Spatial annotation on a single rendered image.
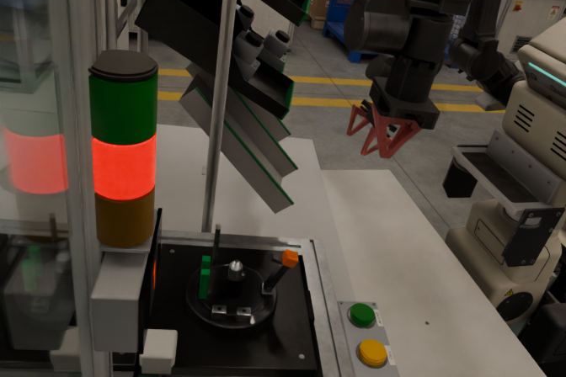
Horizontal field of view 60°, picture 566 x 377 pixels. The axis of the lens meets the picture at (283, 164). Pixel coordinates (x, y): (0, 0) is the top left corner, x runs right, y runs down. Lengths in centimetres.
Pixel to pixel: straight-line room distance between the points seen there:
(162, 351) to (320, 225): 56
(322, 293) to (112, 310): 48
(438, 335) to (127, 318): 68
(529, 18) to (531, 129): 481
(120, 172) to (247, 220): 75
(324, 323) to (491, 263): 63
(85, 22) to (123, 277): 21
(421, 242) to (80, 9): 98
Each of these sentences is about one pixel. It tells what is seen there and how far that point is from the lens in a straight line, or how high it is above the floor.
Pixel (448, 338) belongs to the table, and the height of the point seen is 86.
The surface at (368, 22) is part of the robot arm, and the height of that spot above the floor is 142.
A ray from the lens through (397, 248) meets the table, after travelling 115.
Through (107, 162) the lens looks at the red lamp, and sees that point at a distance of 39.
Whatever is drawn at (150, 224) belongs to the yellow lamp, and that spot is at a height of 128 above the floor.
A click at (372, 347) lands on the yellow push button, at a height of 97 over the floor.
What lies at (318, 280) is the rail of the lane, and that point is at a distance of 87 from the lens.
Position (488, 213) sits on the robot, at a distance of 135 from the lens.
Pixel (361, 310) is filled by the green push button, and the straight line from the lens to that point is 82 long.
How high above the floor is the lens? 155
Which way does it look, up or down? 31 degrees down
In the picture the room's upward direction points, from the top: 11 degrees clockwise
